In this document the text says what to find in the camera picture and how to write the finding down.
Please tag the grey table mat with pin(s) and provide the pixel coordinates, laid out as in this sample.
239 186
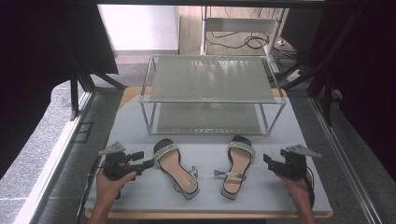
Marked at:
205 202

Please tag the white cabinet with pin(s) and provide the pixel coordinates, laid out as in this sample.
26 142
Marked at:
140 28

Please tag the person's left hand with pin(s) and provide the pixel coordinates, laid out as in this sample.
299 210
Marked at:
109 189

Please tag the two-tier metal shoe rack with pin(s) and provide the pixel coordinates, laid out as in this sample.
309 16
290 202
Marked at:
211 81

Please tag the person's right hand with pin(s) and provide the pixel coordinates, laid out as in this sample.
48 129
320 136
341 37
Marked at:
299 189

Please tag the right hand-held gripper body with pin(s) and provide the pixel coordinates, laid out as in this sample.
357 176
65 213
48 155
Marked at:
294 166

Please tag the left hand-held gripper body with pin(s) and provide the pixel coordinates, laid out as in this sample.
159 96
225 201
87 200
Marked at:
116 165

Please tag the white metal stand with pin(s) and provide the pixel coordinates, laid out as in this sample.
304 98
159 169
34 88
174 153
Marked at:
239 24

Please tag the black curtain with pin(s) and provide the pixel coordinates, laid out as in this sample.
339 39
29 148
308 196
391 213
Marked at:
31 62
367 77

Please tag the black metal stand legs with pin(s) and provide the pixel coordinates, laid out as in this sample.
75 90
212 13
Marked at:
327 99
74 96

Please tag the aluminium frame rail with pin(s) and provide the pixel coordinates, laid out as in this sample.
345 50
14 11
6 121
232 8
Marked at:
49 174
348 168

